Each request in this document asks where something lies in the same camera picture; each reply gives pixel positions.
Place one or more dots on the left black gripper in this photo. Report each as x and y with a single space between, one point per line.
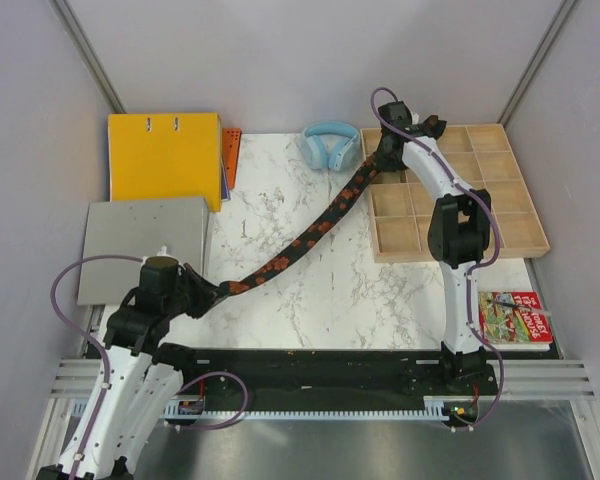
207 295

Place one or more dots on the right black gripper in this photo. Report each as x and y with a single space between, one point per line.
388 165

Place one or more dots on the black orange floral tie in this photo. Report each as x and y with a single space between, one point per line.
339 207

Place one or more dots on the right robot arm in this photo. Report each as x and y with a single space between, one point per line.
461 227

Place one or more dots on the brown rolled tie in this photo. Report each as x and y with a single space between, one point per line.
432 127

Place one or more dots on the light blue headphones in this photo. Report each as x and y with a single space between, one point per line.
330 145

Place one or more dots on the wooden compartment tray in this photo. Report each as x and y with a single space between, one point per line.
400 208

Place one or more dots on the purple notebook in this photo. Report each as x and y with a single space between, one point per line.
224 185

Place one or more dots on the orange perforated board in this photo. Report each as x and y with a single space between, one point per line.
231 141

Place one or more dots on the red treehouse book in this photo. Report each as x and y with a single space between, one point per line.
514 321

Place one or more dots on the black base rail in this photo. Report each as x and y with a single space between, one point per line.
282 381

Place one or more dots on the yellow ring binder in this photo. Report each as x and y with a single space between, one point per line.
165 155

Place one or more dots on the white cable duct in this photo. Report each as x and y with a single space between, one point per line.
432 411

